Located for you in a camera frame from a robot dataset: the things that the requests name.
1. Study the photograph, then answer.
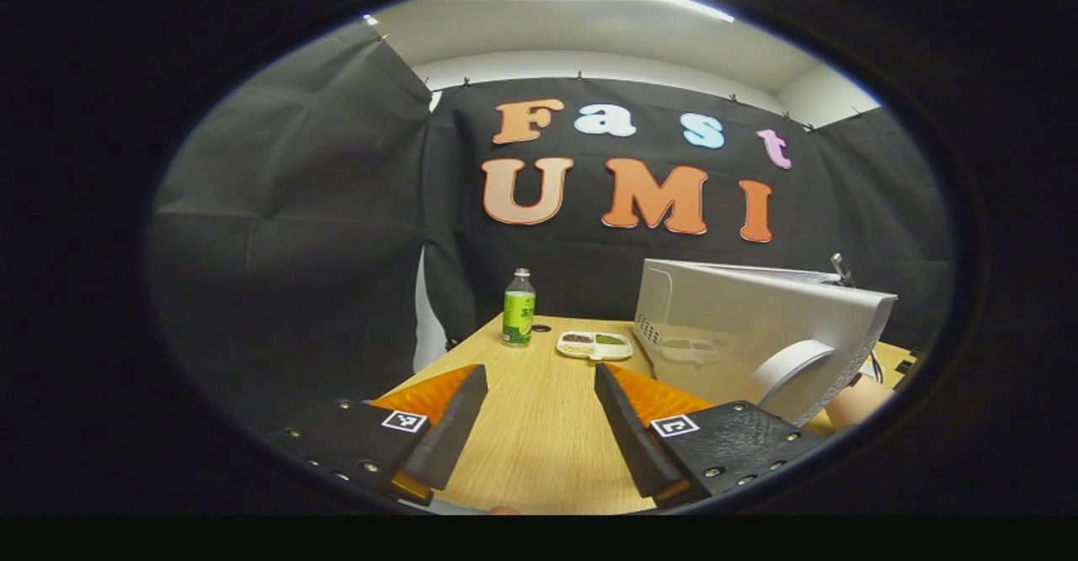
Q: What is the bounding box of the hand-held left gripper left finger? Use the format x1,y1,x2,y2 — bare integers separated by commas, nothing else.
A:
269,365,489,508

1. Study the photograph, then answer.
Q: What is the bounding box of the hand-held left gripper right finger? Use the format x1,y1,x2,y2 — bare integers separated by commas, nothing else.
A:
595,363,830,510

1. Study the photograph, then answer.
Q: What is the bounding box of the white divided food tray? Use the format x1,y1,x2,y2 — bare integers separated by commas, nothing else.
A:
556,330,634,362

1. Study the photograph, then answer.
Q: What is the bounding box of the white microwave oven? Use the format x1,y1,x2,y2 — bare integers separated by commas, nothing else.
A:
633,258,899,429

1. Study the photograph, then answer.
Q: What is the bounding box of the green label glass bottle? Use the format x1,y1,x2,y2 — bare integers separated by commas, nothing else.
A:
503,269,537,348

